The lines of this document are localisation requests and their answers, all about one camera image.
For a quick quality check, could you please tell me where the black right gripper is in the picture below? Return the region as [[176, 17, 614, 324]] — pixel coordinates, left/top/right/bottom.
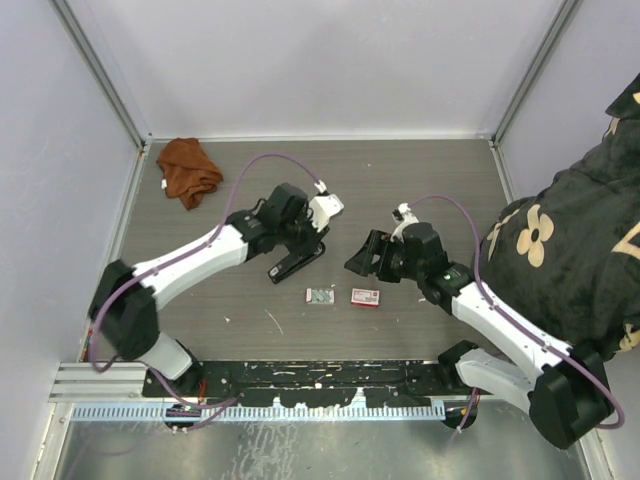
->
[[344, 229, 424, 284]]

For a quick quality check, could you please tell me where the black stapler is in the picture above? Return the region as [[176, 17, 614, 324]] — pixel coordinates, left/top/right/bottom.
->
[[268, 241, 326, 284]]

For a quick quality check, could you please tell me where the red white staple box sleeve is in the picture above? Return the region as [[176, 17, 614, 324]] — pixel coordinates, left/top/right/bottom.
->
[[350, 288, 380, 308]]

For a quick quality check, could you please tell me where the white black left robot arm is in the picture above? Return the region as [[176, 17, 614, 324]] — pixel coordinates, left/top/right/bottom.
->
[[89, 183, 344, 396]]

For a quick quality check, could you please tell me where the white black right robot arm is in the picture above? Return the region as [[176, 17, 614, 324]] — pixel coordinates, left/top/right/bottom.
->
[[344, 222, 616, 449]]

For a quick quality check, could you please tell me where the orange-brown cloth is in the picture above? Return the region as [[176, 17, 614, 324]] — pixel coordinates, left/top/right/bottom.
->
[[156, 138, 224, 211]]

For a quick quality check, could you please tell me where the black floral fleece garment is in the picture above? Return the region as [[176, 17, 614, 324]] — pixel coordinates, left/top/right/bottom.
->
[[479, 80, 639, 361]]

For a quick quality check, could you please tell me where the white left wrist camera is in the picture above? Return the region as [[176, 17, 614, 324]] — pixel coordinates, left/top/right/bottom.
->
[[309, 194, 344, 232]]

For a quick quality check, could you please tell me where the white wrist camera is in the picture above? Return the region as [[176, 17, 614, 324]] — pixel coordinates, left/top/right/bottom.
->
[[309, 194, 344, 232], [391, 203, 419, 243]]

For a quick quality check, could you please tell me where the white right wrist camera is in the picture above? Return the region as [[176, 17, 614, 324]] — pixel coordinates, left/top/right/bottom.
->
[[391, 203, 419, 243]]

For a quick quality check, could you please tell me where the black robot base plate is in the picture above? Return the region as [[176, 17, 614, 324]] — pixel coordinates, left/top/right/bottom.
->
[[142, 358, 500, 409]]

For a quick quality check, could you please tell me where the aluminium front rail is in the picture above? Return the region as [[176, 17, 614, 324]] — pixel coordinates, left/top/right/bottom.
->
[[49, 362, 147, 403]]

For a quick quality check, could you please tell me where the perforated cable duct strip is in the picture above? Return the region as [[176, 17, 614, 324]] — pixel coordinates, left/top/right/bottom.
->
[[71, 401, 446, 423]]

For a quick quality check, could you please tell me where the aluminium frame post left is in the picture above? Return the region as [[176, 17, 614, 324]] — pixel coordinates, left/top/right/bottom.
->
[[50, 0, 148, 150]]

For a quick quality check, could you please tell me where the aluminium frame post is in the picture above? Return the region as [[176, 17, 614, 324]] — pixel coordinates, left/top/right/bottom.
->
[[490, 0, 582, 148], [50, 0, 148, 150]]

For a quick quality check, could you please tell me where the aluminium frame post right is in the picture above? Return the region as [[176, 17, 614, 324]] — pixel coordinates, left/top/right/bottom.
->
[[490, 0, 582, 148]]

